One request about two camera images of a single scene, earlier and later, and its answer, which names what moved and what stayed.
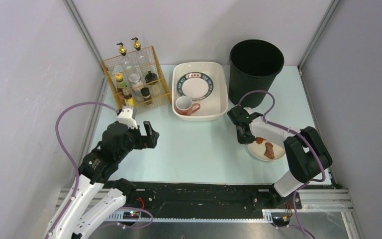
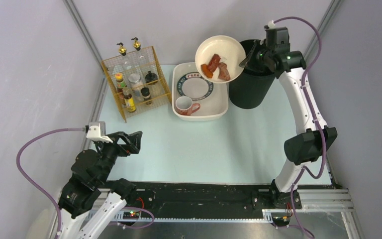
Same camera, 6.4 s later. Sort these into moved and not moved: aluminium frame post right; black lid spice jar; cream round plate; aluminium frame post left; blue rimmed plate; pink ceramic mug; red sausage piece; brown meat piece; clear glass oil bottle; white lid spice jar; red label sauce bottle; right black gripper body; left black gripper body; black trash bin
Moved: brown meat piece; cream round plate; left black gripper body; right black gripper body; red sausage piece
Not moved: black trash bin; aluminium frame post right; clear glass oil bottle; red label sauce bottle; blue rimmed plate; pink ceramic mug; white lid spice jar; aluminium frame post left; black lid spice jar
